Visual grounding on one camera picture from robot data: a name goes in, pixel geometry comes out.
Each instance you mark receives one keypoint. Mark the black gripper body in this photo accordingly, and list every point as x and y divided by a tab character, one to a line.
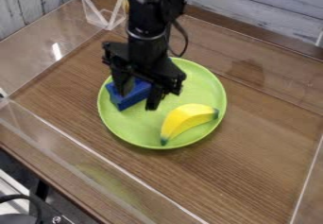
160	71

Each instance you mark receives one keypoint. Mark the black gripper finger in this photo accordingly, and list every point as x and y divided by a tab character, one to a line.
156	97
123	79

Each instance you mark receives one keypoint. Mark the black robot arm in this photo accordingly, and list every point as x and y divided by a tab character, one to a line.
152	20

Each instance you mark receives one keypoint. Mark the green round plate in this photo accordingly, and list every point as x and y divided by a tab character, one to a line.
138	126

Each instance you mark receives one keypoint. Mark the yellow toy banana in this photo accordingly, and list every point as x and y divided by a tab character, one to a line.
185	118

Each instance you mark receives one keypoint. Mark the clear acrylic corner bracket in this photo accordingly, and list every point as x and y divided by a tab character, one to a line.
103	18

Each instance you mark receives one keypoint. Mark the clear acrylic front wall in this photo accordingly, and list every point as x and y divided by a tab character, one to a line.
102	188

